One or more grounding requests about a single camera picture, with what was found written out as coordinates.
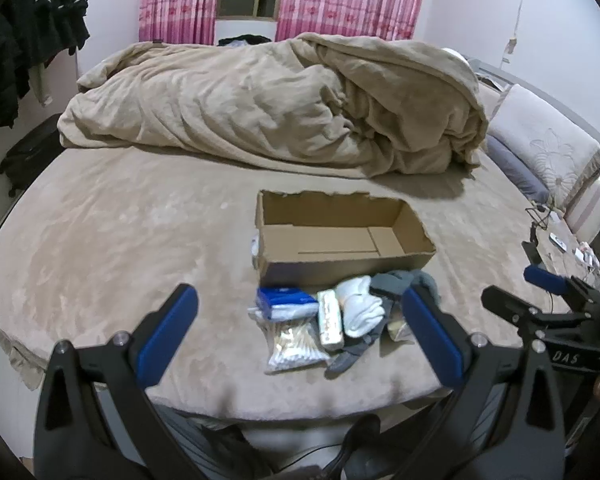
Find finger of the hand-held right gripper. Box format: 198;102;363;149
521;240;600;311
481;286;537;329

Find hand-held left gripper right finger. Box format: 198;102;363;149
402;285;568;480

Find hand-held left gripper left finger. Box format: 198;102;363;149
32;282;206;480

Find small beige packet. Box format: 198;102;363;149
387;320;417;345

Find dark grey sock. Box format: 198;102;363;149
370;271;411;321

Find white socks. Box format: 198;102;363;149
335;276;386;338

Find blue grey grip sock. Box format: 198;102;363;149
325;269;438;381

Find small white green box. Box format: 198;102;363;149
316;290;345;352

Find blue tissue packet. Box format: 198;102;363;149
256;286;321;321

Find cardboard box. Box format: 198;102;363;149
254;189;437;288

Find clear bag of cotton swabs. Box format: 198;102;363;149
247;305;333;375

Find white striped pillow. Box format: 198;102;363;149
565;170;600;246

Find bed with beige sheet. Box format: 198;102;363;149
0;110;600;421

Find grey pillow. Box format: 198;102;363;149
485;135;551;203

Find white embroidered pillow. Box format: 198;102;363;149
486;82;600;211

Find grey metal headboard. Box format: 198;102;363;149
462;55;600;181

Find black suitcase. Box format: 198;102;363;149
0;112;66;198

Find beige duvet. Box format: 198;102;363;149
57;32;490;180

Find black garment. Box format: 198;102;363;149
217;34;273;47

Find pink floral curtain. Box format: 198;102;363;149
139;0;223;46
275;0;433;43

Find hanging black clothes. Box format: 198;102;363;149
0;0;91;143

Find white wall cable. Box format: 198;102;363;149
502;0;527;66

